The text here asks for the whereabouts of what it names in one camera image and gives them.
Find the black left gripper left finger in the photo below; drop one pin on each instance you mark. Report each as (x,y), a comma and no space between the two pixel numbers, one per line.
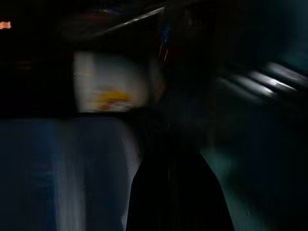
(154,197)

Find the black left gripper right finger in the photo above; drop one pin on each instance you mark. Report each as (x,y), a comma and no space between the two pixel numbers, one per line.
(195,197)

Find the white printed cup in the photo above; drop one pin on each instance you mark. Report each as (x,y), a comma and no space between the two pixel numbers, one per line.
(108,79)

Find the steel fork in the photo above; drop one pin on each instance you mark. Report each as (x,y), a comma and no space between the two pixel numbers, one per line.
(245,87)

